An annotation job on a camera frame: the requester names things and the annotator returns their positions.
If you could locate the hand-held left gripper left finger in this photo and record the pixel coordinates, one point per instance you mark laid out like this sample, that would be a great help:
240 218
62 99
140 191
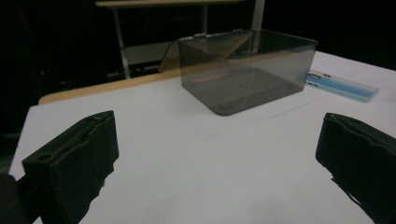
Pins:
74 161

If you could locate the metal frame table with shelf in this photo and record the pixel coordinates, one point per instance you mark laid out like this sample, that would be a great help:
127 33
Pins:
123 46

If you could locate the grey metal post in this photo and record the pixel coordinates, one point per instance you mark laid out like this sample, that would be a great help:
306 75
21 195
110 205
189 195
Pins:
259 14

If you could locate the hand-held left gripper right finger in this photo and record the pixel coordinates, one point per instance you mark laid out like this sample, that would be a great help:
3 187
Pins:
361 158

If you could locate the smoky transparent box with lid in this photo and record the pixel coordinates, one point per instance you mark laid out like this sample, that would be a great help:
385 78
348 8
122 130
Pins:
243 84

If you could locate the clear blue phone case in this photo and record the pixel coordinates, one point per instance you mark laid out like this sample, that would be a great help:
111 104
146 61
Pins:
345 87

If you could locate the white table mat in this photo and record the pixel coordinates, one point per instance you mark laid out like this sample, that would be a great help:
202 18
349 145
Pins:
199 161

